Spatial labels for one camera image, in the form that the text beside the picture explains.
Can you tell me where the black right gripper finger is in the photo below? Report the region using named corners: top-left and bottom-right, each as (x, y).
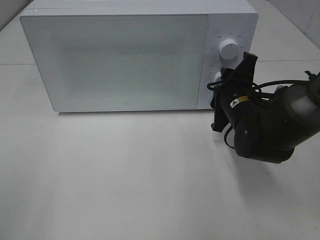
top-left (235, 51), bottom-right (258, 80)

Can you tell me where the white microwave door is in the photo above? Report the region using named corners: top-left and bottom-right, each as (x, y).
top-left (21, 14), bottom-right (208, 112)

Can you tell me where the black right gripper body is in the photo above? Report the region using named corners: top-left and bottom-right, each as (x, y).
top-left (211, 68), bottom-right (253, 133)

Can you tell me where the white microwave oven body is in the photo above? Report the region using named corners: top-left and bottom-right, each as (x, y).
top-left (20, 0), bottom-right (259, 111)

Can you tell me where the white timer knob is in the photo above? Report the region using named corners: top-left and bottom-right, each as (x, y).
top-left (212, 71), bottom-right (222, 83)

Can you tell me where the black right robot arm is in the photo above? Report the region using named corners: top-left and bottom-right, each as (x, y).
top-left (207, 52), bottom-right (320, 164)

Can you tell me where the upper white power knob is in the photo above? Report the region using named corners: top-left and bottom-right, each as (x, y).
top-left (218, 38), bottom-right (239, 60)

